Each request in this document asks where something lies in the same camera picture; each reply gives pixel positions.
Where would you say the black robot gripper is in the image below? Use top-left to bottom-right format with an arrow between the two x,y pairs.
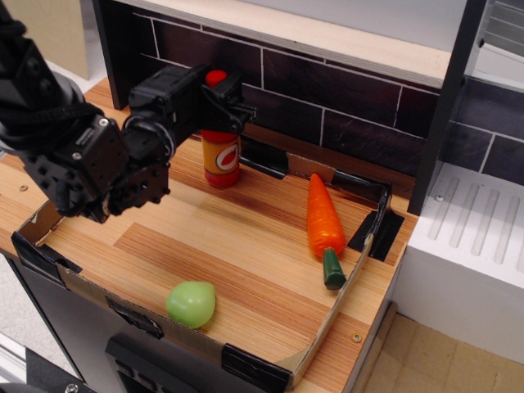
124,65 -> 257,158

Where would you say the red hot sauce bottle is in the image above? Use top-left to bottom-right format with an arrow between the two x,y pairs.
200,69 -> 242,189

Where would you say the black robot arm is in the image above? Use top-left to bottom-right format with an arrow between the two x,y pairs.
1,9 -> 255,223

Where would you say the cardboard fence with black tape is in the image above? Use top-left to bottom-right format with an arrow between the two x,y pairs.
10,138 -> 416,392

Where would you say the orange toy carrot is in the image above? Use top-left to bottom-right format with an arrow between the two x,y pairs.
306,173 -> 346,291

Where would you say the light wooden shelf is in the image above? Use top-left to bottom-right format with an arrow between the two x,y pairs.
126,0 -> 450,88

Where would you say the green toy pear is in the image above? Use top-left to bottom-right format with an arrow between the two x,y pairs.
165,281 -> 216,329

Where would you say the black oven front panel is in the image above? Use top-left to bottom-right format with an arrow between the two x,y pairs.
105,336 -> 199,392

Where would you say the white toy sink drainer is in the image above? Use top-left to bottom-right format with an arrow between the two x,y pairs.
393,164 -> 523,363

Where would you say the black vertical post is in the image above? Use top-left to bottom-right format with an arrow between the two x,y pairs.
408,0 -> 494,215

